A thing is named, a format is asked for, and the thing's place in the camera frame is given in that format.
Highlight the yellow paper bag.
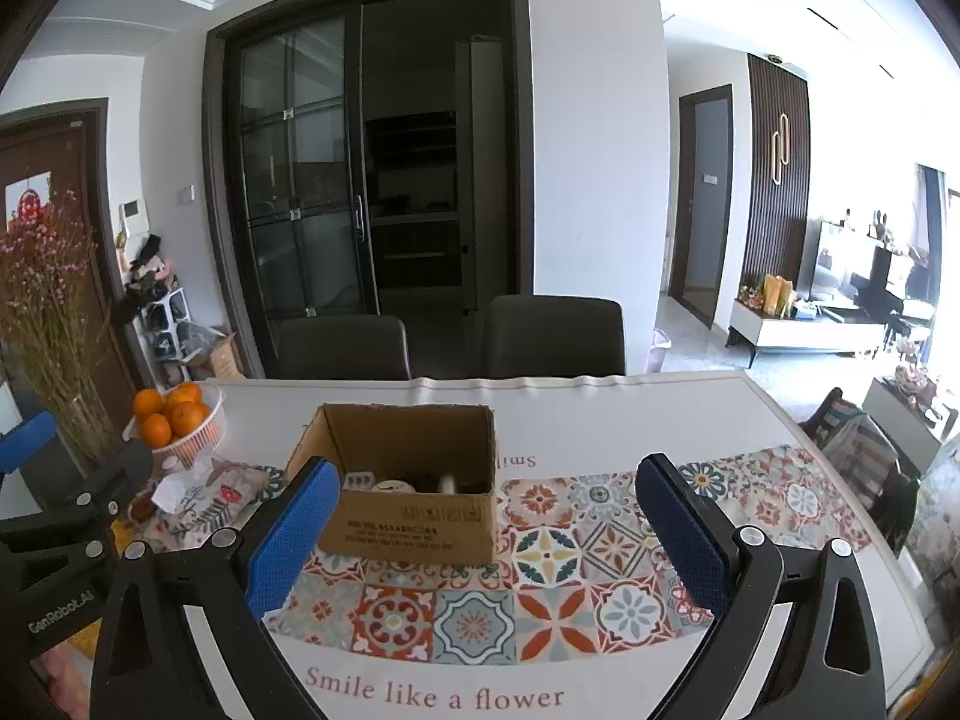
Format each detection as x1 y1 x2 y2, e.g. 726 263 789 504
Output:
761 274 797 320

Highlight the glass vase of dried flowers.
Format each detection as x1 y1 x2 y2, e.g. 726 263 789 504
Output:
0 191 125 473

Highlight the white ribbed fruit basket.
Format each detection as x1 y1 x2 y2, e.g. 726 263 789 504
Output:
122 382 227 470

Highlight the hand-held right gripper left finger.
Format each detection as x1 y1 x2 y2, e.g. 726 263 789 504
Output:
88 456 342 720

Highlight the large printed cardboard box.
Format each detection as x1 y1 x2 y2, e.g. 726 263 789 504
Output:
285 403 500 567

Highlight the gold wall ornament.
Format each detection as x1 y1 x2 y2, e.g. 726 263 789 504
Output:
771 112 791 185

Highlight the white coffee table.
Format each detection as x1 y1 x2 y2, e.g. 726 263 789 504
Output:
862 375 960 475

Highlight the grey interior door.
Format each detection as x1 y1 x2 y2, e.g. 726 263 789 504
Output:
667 84 734 329

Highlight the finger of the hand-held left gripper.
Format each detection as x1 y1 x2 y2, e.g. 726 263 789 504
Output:
0 411 59 475
0 439 155 563

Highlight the small plain cardboard box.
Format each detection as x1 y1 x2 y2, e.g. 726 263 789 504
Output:
187 326 247 382

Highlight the floral fabric tissue pouch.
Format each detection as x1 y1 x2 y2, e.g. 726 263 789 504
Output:
141 456 287 550

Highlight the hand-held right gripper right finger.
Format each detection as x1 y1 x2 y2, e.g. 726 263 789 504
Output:
634 452 901 720

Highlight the dark glass sliding door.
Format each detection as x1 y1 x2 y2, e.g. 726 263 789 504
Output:
206 0 535 381

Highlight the dark slatted wall panel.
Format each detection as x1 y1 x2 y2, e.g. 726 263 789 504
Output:
742 52 811 301

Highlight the chair with striped cloth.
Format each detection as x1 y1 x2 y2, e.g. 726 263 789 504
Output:
799 388 920 550

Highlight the dark grey dining chair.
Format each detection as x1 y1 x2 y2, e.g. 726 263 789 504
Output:
480 295 626 377
268 315 412 381

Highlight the white television cabinet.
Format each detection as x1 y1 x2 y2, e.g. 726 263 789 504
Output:
726 298 901 368

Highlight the flat screen television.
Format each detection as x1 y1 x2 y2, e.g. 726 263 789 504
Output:
799 221 912 308

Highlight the dark brown entrance door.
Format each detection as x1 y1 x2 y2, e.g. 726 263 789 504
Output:
0 97 132 421

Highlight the white shoe rack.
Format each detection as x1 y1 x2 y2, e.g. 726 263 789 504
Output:
133 289 188 385

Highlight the patterned tablecloth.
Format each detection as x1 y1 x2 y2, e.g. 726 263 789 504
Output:
120 371 938 720

